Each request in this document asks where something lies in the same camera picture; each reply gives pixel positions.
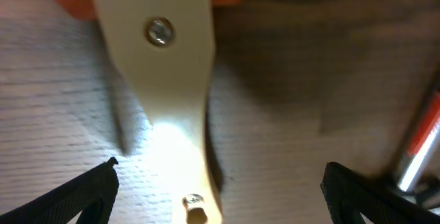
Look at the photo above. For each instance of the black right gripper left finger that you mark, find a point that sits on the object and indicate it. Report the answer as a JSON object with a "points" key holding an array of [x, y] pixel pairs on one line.
{"points": [[89, 196]]}

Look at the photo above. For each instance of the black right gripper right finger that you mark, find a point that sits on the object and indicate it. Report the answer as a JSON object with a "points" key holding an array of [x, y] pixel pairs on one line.
{"points": [[350, 197]]}

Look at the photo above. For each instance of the small black-handled hammer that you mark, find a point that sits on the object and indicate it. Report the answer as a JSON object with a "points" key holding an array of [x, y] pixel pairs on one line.
{"points": [[421, 138]]}

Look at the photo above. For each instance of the red scraper wooden handle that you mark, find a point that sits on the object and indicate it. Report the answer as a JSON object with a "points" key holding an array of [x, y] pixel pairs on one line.
{"points": [[164, 50]]}

